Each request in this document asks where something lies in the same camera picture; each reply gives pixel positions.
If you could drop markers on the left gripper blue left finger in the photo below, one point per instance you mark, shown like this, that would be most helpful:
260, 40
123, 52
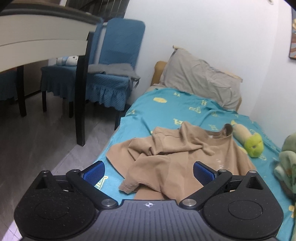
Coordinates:
84, 182

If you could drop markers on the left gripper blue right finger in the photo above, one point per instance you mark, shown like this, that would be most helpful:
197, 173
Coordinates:
214, 183

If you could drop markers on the tan printed t-shirt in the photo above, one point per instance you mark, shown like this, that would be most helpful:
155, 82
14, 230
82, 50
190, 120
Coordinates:
160, 166

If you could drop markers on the green beige plush toy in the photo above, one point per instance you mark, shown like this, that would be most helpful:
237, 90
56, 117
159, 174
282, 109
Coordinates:
251, 142

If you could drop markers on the teal patterned bed sheet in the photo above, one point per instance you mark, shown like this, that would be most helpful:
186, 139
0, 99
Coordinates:
169, 108

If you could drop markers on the light green fleece blanket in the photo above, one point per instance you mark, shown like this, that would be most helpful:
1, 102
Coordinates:
285, 169

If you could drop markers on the far blue covered chair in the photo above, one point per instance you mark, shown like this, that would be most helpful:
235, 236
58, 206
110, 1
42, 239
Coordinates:
59, 80

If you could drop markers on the blue covered chair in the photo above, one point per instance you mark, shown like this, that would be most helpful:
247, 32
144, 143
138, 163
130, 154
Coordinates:
111, 80
59, 80

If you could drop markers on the grey pillow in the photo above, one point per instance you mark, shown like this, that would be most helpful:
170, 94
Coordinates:
201, 77

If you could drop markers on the grey folded cloth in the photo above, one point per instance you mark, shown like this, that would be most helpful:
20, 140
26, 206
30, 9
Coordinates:
117, 69

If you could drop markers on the white blue plush toy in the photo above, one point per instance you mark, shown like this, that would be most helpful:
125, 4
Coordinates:
67, 61

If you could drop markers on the wooden bed headboard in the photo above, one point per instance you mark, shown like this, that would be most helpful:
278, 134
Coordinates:
159, 71

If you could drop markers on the near blue covered chair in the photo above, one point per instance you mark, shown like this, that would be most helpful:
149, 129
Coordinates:
111, 80

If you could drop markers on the white black dining table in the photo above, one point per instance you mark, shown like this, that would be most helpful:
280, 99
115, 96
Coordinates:
33, 31

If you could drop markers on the wall picture frame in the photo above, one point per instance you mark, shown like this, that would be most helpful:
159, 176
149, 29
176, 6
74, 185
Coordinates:
292, 53

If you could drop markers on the dark window frame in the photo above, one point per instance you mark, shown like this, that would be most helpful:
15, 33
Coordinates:
106, 9

